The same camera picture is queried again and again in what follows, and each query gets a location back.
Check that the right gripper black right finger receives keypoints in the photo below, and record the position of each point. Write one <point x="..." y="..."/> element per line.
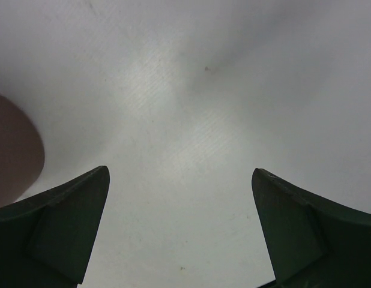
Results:
<point x="311" y="241"/>

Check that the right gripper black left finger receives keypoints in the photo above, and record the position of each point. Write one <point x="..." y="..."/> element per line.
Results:
<point x="46" y="240"/>

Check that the brown plastic bin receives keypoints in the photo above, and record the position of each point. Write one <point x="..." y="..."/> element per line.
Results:
<point x="21" y="152"/>

